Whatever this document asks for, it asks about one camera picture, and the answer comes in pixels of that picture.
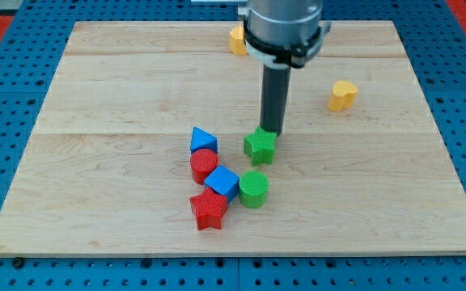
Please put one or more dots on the yellow heart block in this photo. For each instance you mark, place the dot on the yellow heart block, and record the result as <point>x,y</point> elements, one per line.
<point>343,95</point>

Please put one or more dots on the green cylinder block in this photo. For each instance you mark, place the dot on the green cylinder block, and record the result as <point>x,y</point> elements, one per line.
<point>253,189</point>

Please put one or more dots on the light wooden board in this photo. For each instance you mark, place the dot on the light wooden board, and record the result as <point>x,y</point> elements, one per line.
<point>106,171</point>

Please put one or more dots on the yellow block behind arm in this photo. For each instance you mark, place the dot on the yellow block behind arm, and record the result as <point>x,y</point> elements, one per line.
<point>236,41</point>

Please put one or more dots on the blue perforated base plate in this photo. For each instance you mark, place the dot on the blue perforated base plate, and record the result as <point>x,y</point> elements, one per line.
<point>432,34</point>

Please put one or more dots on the red star block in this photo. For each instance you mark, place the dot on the red star block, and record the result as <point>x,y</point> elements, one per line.
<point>209,208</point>

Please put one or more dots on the red cylinder block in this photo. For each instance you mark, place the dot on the red cylinder block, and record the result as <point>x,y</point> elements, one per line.
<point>203,162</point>

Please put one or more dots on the green star block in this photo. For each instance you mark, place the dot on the green star block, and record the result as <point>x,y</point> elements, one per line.
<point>259,146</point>

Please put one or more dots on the blue triangle block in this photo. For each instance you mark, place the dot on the blue triangle block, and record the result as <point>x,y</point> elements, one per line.
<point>201,139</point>

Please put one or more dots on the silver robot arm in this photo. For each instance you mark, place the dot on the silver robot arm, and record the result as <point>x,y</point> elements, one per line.
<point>284,34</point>

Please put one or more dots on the blue cube block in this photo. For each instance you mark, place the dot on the blue cube block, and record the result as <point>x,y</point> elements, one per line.
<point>224,182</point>

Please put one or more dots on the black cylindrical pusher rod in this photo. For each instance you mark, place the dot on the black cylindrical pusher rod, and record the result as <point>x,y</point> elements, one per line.
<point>275,84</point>

